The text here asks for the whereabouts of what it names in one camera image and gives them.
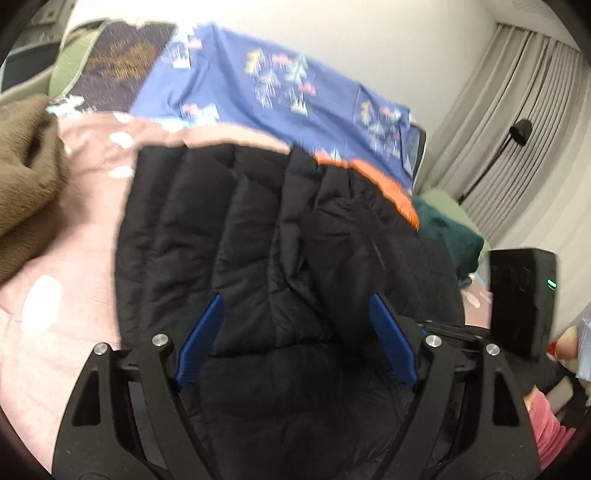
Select black puffer jacket orange lining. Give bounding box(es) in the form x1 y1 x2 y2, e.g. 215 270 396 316
113 143 467 480

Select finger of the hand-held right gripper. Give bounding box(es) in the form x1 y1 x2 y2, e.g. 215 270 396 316
418 320 491 342

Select dark green garment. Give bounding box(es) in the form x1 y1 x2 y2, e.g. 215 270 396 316
411 194 485 282

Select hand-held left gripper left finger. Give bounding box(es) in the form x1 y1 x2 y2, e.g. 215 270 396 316
53 294 225 480

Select dark patterned pillow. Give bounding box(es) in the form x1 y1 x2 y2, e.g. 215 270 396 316
69 21 178 114

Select brown fleece cloth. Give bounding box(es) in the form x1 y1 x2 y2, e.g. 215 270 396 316
0 95 72 282

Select light green pillow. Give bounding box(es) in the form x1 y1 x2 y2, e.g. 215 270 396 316
46 23 105 100

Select beige curtains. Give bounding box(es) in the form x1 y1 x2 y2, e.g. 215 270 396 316
416 21 591 259

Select black floor lamp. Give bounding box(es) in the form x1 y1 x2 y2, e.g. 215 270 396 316
457 119 533 206

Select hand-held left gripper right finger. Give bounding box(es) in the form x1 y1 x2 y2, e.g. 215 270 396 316
369 293 541 480

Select person's right hand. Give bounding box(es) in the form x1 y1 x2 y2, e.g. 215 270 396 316
546 325 581 372

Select blue tree print blanket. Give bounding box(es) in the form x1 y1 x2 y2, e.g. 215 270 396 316
129 21 428 185

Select pink bedsheet with white dots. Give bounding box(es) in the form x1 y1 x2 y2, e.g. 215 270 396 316
0 111 495 472

